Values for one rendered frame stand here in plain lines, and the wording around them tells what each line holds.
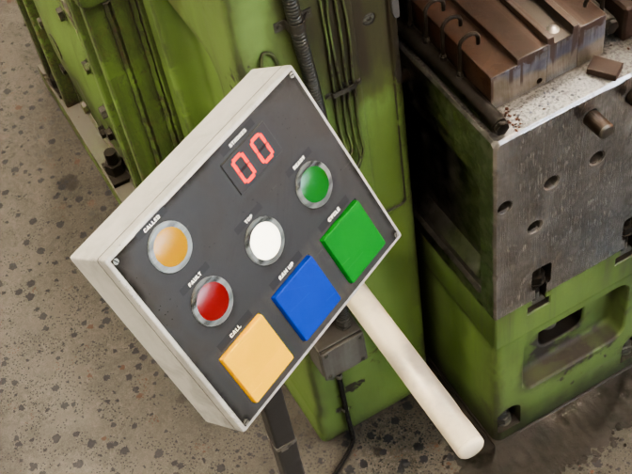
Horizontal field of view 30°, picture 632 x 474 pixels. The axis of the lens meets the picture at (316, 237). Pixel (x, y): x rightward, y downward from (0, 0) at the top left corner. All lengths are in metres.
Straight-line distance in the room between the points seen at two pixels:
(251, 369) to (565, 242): 0.77
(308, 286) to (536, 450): 1.11
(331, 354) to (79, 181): 1.13
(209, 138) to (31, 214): 1.67
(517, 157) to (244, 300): 0.54
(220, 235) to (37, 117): 1.93
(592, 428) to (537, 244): 0.64
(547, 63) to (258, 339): 0.63
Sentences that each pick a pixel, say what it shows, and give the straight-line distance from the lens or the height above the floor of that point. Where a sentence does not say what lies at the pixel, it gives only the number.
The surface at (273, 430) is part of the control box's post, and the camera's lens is 1.83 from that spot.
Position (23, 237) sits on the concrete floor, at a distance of 2.97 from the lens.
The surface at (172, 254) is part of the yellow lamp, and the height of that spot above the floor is 1.16.
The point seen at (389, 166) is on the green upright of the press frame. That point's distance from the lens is 1.93.
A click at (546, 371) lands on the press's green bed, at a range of 2.36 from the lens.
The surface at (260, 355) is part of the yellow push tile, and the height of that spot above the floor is 1.01.
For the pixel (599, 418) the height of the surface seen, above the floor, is 0.00.
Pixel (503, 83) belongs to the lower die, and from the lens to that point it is 1.71.
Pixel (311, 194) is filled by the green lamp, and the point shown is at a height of 1.09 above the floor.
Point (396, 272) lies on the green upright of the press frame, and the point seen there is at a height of 0.45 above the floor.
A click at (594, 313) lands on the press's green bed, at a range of 2.38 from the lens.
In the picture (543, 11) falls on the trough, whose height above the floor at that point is 0.99.
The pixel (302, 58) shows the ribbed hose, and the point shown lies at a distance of 1.63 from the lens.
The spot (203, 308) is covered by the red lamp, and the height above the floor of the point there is 1.09.
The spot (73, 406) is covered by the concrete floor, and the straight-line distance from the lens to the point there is 2.64.
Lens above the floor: 2.17
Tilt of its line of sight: 51 degrees down
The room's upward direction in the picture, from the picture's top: 11 degrees counter-clockwise
